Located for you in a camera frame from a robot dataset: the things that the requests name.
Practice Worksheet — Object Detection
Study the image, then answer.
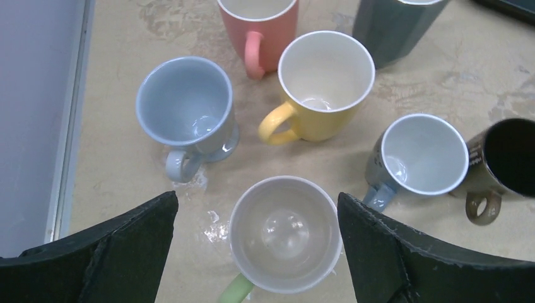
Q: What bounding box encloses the green mug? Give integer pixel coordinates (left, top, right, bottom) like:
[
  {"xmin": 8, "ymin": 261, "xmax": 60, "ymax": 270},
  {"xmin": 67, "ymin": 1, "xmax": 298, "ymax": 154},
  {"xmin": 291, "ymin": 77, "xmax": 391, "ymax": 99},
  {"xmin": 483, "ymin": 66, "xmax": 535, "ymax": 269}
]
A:
[{"xmin": 218, "ymin": 175, "xmax": 343, "ymax": 302}]

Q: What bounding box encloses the small blue-grey mug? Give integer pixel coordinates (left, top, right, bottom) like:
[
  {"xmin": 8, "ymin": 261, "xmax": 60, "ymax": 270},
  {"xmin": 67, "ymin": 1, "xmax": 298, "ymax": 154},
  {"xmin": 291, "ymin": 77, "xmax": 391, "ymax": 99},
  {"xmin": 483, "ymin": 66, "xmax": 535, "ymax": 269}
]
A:
[{"xmin": 362, "ymin": 114, "xmax": 469, "ymax": 212}]

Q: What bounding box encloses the yellow mug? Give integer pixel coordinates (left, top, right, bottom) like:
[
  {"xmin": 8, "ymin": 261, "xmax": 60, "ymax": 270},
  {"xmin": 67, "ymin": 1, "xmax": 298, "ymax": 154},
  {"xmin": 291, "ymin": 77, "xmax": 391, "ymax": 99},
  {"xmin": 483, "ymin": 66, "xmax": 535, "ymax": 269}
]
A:
[{"xmin": 258, "ymin": 30, "xmax": 375, "ymax": 145}]

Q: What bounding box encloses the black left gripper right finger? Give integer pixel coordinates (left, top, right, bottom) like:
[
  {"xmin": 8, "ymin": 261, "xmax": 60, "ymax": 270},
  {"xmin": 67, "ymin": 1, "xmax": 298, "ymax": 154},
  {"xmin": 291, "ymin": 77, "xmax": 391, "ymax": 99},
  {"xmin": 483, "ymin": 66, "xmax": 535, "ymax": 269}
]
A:
[{"xmin": 338, "ymin": 192, "xmax": 534, "ymax": 302}]

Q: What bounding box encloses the grey-blue ceramic mug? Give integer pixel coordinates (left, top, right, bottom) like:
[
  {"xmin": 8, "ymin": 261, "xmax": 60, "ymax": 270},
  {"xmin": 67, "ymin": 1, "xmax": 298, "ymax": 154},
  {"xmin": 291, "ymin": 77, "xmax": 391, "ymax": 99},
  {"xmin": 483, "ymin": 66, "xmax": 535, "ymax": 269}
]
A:
[{"xmin": 352, "ymin": 0, "xmax": 449, "ymax": 69}]

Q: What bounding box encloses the brown ribbed mug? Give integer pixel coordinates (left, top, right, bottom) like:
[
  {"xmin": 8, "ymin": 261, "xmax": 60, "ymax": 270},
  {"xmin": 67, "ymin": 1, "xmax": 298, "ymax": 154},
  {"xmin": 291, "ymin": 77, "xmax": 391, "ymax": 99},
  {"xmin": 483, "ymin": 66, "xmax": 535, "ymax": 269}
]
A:
[{"xmin": 449, "ymin": 117, "xmax": 534, "ymax": 226}]

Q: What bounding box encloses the black plastic tray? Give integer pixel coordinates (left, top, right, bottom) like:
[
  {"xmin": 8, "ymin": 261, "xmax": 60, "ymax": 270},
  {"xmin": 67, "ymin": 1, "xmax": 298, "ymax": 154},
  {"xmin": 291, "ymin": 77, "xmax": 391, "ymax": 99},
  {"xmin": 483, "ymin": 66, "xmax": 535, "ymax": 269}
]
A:
[{"xmin": 475, "ymin": 0, "xmax": 534, "ymax": 25}]

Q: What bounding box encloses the pink mug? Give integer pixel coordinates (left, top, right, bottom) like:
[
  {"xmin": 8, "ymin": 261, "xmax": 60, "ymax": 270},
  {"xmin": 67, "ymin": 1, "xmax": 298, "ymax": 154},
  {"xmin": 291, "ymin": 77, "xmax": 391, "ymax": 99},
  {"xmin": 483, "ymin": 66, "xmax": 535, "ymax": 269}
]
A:
[{"xmin": 218, "ymin": 0, "xmax": 299, "ymax": 80}]

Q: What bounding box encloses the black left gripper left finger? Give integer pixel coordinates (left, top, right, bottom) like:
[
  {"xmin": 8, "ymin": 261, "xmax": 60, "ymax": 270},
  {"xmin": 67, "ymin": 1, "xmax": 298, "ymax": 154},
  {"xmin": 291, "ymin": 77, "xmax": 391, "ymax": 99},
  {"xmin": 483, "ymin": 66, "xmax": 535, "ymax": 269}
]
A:
[{"xmin": 1, "ymin": 191, "xmax": 179, "ymax": 302}]

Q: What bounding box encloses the aluminium frame rail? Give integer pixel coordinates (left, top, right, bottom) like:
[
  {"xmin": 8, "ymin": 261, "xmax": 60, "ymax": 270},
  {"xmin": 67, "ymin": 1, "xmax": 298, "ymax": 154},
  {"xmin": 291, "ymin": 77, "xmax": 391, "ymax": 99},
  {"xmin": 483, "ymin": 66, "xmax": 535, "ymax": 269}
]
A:
[{"xmin": 44, "ymin": 1, "xmax": 95, "ymax": 244}]

